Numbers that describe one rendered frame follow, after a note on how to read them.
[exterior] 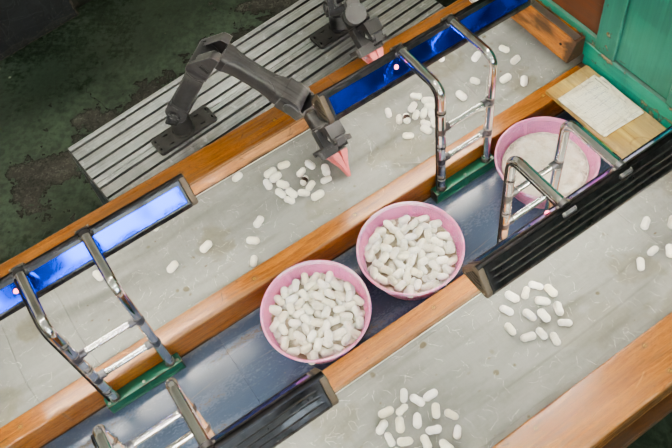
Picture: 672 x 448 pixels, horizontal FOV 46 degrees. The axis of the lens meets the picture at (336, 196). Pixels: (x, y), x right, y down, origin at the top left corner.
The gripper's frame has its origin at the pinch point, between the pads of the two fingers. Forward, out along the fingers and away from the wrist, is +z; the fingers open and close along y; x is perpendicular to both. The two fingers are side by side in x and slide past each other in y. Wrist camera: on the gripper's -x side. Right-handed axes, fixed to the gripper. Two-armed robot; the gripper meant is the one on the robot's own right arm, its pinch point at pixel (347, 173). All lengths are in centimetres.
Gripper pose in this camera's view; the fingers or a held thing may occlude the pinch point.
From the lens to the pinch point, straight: 212.1
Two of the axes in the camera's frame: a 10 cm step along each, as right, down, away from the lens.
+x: -2.7, 0.0, 9.6
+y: 8.2, -5.2, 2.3
